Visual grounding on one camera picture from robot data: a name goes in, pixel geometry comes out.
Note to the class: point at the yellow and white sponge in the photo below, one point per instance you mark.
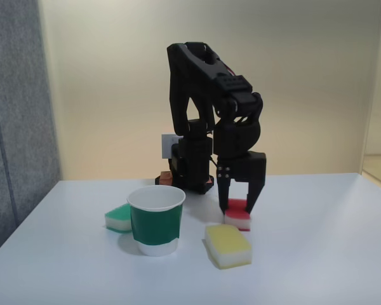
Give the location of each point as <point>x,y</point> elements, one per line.
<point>228,243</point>

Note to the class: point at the grey fabric partition panel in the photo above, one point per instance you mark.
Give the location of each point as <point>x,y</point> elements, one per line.
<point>19,127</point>

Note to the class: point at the white rectangular box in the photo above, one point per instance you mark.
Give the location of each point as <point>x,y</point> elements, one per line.
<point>168,146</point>

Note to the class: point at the brown base clamp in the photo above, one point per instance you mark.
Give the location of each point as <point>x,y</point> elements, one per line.
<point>209,182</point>
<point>165,178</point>

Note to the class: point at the green and white sponge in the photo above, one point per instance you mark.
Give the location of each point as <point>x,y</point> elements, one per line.
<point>119,217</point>

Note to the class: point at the red and white sponge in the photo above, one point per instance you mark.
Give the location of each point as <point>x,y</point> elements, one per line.
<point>238,219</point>

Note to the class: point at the white paper cup green tape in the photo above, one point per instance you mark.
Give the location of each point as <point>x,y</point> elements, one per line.
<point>155,222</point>

